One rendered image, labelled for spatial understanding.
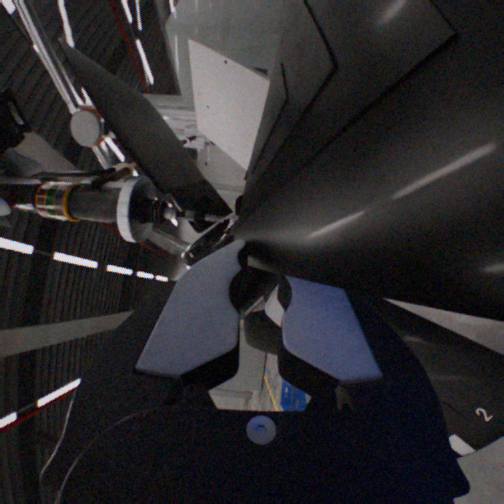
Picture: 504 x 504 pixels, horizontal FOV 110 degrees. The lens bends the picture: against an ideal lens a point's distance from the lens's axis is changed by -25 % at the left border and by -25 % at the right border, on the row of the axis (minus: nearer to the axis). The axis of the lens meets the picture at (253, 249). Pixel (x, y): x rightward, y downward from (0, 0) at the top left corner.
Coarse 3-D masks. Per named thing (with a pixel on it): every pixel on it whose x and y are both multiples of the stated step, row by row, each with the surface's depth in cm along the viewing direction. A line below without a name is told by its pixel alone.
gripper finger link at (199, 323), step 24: (240, 240) 12; (216, 264) 10; (240, 264) 11; (192, 288) 8; (216, 288) 8; (240, 288) 10; (168, 312) 7; (192, 312) 7; (216, 312) 7; (168, 336) 6; (192, 336) 7; (216, 336) 7; (144, 360) 6; (168, 360) 6; (192, 360) 6; (216, 360) 6; (216, 384) 7
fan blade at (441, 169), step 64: (320, 0) 5; (384, 0) 3; (448, 0) 2; (320, 64) 5; (384, 64) 4; (448, 64) 3; (320, 128) 6; (384, 128) 4; (448, 128) 3; (256, 192) 12; (320, 192) 6; (384, 192) 4; (448, 192) 3; (256, 256) 12; (320, 256) 6; (384, 256) 4; (448, 256) 3
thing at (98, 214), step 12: (72, 192) 22; (84, 192) 22; (96, 192) 22; (108, 192) 22; (120, 192) 23; (72, 204) 21; (84, 204) 21; (96, 204) 22; (108, 204) 22; (144, 204) 22; (156, 204) 22; (72, 216) 22; (84, 216) 22; (96, 216) 22; (108, 216) 22; (144, 216) 23; (156, 216) 23
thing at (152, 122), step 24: (72, 48) 20; (96, 72) 24; (96, 96) 22; (120, 96) 28; (120, 120) 25; (144, 120) 31; (144, 144) 28; (168, 144) 33; (144, 168) 26; (168, 168) 30; (192, 168) 35; (168, 192) 28
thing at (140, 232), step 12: (84, 180) 25; (96, 180) 24; (108, 180) 25; (132, 180) 21; (144, 180) 22; (132, 192) 20; (144, 192) 23; (120, 204) 20; (132, 204) 21; (120, 216) 20; (132, 216) 21; (120, 228) 21; (132, 228) 21; (144, 228) 24; (132, 240) 22
